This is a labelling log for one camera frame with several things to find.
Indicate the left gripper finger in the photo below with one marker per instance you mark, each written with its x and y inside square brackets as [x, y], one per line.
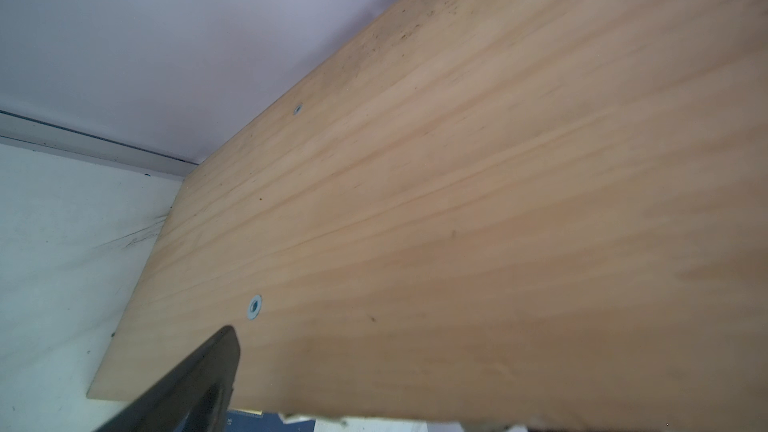
[193, 396]

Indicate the upper dark blue book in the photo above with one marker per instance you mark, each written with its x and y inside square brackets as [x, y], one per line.
[242, 421]

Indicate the wooden two-tier bookshelf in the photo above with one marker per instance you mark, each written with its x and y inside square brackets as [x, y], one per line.
[548, 212]

